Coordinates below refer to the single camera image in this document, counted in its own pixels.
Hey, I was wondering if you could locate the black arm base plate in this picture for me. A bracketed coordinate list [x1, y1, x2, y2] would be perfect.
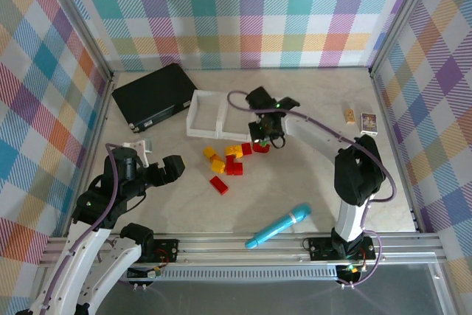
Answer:
[307, 236, 377, 261]
[150, 238, 181, 263]

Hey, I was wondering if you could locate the black hard case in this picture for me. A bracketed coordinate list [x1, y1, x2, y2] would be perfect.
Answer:
[111, 63, 196, 134]

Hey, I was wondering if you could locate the small electronics board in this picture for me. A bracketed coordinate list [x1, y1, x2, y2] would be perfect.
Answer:
[338, 263, 366, 276]
[126, 266, 164, 280]

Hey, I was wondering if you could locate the grey slotted cable duct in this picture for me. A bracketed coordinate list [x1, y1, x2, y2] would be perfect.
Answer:
[125, 269, 342, 281]

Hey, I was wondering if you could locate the teal plastic tube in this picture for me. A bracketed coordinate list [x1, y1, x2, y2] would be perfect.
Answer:
[244, 202, 312, 250]

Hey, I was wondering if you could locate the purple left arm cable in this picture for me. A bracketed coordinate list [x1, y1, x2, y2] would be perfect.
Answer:
[36, 142, 170, 315]

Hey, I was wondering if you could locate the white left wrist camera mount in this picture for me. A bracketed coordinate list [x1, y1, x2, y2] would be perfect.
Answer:
[122, 137, 154, 167]

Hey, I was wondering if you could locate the small printed card box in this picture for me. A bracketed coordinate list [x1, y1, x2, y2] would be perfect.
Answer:
[359, 112, 379, 136]

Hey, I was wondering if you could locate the aluminium frame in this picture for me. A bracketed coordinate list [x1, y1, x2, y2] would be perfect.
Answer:
[36, 0, 449, 294]

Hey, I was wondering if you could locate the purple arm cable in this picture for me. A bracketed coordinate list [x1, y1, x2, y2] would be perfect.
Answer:
[226, 89, 398, 290]
[36, 142, 170, 315]

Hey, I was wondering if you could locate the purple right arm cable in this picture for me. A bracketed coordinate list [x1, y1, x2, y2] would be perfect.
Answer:
[226, 89, 398, 290]

